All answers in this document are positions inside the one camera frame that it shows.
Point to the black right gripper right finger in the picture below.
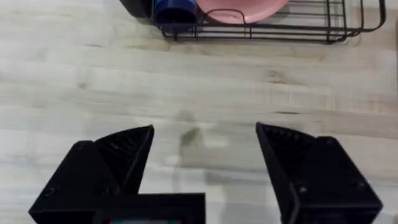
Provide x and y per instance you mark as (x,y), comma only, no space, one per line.
(323,177)

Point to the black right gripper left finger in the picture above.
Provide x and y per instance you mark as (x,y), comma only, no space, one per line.
(102,168)

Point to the blue cup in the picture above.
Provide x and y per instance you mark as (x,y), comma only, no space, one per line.
(174,12)

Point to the pink plate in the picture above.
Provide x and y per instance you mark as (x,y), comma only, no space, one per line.
(245,9)

